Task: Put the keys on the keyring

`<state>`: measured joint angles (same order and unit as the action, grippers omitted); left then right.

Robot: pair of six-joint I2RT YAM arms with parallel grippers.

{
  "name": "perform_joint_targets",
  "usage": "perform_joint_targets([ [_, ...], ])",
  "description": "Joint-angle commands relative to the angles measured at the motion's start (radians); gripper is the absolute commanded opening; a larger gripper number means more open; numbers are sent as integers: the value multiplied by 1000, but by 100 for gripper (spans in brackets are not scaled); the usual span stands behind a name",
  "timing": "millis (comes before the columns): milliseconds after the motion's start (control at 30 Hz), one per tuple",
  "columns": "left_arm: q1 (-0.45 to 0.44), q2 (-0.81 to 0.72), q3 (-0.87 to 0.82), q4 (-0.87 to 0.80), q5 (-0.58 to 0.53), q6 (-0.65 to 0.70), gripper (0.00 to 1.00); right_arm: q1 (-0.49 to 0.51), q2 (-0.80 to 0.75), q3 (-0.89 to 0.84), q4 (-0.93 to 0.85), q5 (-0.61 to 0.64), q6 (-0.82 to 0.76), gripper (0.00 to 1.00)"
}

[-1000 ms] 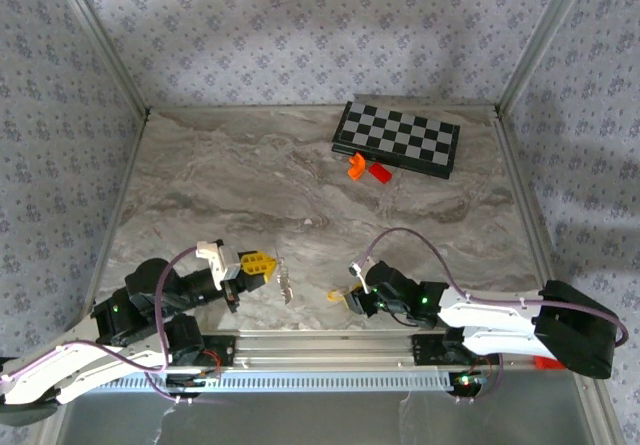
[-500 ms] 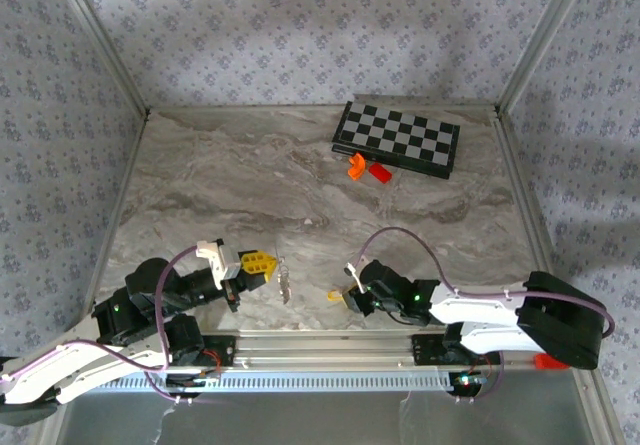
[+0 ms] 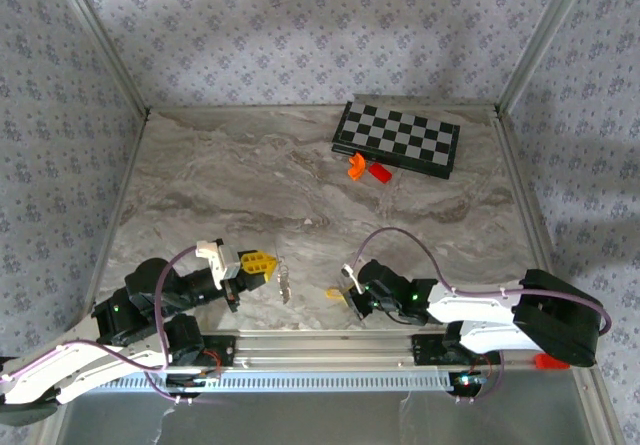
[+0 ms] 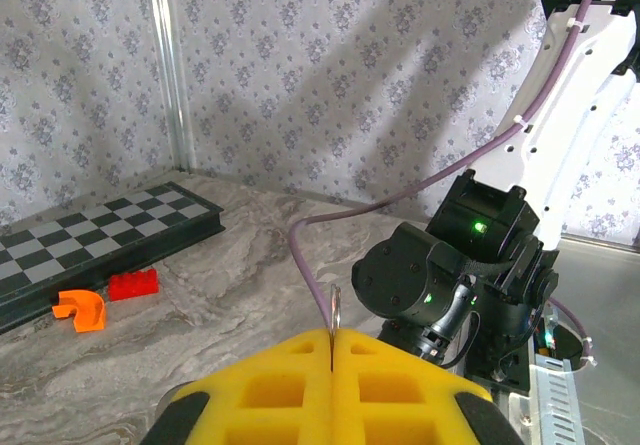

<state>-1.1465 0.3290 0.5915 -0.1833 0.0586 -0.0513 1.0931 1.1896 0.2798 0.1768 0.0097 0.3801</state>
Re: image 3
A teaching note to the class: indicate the silver keys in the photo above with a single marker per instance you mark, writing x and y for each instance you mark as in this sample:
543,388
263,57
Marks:
286,290

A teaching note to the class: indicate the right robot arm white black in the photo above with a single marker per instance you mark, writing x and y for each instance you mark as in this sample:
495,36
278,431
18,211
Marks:
475,310

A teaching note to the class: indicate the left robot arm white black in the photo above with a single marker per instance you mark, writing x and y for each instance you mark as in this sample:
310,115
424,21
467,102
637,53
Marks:
75,370

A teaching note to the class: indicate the small circuit board with leds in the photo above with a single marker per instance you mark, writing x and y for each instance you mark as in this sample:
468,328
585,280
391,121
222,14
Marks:
467,380

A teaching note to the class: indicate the red plastic block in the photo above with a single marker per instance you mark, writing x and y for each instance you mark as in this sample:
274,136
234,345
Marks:
381,172

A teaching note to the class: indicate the orange curved plastic piece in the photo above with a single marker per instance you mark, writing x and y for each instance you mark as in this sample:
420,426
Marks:
356,170

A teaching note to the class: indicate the grey metal sheet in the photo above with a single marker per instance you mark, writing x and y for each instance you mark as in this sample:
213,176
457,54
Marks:
325,420

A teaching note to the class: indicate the black grey folding chessboard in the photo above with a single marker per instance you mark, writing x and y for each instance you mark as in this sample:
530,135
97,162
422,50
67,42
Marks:
395,132

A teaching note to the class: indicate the red clamp block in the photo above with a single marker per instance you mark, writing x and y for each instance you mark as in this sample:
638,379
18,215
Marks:
550,361

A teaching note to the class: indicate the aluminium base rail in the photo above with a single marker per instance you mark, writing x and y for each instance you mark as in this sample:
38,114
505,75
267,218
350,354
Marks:
325,350

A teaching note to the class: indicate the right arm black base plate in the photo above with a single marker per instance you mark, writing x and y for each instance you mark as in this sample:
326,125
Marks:
425,350

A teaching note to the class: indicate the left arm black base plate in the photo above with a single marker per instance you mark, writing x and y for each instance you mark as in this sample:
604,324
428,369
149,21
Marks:
225,352

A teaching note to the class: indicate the aluminium table side rail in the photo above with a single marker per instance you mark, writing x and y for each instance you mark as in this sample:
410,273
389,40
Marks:
117,205
525,205

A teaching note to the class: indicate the aluminium frame post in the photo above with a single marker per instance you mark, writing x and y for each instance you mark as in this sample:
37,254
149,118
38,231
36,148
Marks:
545,35
100,45

